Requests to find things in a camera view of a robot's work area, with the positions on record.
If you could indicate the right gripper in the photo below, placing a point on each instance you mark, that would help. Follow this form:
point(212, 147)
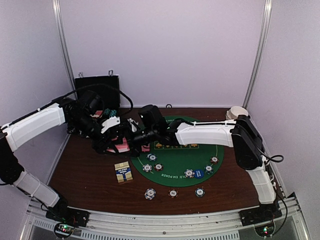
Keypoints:
point(134, 147)

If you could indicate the blue white chips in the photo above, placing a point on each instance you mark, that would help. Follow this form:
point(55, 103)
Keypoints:
point(147, 168)
point(189, 173)

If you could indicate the black poker case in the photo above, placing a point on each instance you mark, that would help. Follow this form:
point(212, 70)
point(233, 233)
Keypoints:
point(111, 98)

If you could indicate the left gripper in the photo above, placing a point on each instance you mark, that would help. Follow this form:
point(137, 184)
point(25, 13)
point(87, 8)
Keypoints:
point(101, 147)

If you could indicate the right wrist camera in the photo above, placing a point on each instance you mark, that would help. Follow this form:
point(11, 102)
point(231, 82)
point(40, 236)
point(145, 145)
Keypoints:
point(152, 118)

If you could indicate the brown chip stack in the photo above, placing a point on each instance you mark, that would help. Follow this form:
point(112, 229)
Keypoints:
point(173, 193)

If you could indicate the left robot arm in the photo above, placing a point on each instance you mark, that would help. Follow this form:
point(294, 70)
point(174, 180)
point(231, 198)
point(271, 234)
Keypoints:
point(37, 155)

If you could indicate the blue white chip stack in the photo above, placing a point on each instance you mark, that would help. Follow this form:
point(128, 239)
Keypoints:
point(150, 194)

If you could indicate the green blue chip stack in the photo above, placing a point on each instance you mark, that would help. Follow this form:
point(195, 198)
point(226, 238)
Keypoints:
point(199, 192)

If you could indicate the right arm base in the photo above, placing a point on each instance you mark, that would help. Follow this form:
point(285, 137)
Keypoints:
point(258, 215)

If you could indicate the single dealt pink card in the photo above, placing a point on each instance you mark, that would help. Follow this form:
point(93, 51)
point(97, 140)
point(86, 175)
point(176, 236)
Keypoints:
point(145, 148)

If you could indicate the blue round button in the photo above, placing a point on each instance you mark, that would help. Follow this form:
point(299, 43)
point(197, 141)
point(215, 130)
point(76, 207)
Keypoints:
point(199, 174)

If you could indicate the white bowl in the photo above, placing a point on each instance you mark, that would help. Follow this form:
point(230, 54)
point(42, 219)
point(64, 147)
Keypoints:
point(236, 111)

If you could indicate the teal chip row in case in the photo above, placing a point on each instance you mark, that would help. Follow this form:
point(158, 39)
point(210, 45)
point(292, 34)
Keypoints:
point(112, 113)

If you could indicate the pink playing card deck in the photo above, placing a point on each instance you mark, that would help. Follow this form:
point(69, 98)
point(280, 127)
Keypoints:
point(123, 147)

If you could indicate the round green poker mat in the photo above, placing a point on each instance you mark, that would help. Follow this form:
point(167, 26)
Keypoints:
point(175, 160)

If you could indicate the green blue chips in case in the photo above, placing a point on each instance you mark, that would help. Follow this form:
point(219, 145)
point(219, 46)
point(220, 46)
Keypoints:
point(107, 112)

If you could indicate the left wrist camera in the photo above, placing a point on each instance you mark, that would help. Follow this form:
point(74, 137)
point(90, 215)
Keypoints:
point(91, 102)

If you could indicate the red card deck in case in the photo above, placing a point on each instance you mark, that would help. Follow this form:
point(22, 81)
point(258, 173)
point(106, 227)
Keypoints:
point(97, 114)

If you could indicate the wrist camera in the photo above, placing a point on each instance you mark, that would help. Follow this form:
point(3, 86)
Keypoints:
point(91, 102)
point(152, 118)

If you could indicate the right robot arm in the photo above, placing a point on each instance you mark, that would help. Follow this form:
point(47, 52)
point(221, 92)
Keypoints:
point(238, 134)

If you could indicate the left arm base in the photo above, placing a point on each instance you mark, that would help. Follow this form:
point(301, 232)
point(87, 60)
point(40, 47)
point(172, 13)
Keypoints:
point(73, 217)

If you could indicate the clear card box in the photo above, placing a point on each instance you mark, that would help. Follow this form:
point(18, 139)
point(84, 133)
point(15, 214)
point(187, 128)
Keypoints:
point(123, 172)

